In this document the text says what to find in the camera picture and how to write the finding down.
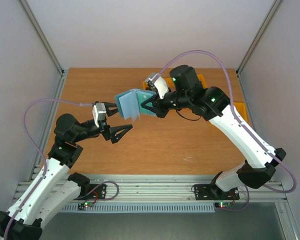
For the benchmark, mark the right yellow bin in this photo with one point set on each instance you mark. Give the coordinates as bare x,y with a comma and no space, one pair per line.
242,110

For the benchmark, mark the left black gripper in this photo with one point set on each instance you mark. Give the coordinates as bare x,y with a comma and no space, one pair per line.
109,132

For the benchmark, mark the left small circuit board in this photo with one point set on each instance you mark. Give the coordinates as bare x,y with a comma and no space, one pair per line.
85,205

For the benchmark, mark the left frame post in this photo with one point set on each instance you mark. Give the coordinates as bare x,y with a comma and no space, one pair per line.
37,28

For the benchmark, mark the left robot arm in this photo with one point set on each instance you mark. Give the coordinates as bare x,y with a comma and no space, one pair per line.
29,215

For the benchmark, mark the small circuit board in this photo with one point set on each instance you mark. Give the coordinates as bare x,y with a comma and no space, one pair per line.
222,205
85,205

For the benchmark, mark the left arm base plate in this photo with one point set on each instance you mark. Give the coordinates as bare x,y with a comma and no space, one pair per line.
100,191

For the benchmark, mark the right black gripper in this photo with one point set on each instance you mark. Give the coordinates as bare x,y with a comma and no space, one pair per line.
159,105

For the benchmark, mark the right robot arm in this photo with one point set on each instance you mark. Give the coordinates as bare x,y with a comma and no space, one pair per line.
214,106

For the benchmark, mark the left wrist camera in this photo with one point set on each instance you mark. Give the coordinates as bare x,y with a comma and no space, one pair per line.
99,113

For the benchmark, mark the middle yellow bin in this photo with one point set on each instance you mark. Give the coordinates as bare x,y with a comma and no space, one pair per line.
202,80

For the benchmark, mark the teal card holder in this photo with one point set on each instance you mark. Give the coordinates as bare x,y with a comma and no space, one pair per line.
129,103

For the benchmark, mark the right frame post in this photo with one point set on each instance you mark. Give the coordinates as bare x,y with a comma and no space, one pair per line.
270,15

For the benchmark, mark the frame post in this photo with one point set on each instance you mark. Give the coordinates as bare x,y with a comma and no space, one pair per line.
270,15
37,28

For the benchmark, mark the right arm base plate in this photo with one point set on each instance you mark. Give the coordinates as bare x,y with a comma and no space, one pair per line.
205,191

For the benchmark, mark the right small circuit board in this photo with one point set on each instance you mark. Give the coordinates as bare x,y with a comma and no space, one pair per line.
222,205

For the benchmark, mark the grey slotted cable duct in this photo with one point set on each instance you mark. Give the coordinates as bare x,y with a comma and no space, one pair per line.
129,208

